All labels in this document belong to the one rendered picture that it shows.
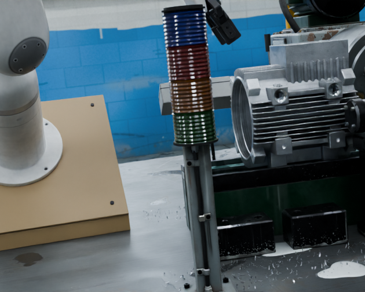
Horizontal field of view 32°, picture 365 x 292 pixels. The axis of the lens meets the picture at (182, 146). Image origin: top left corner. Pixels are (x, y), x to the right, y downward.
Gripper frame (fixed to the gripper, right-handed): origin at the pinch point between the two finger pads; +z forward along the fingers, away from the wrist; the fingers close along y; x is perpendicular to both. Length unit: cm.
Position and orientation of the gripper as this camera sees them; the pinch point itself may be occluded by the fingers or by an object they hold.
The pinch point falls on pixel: (226, 33)
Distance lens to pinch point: 127.1
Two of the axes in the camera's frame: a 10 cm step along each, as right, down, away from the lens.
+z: 5.8, 7.9, 2.1
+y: 1.4, 1.5, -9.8
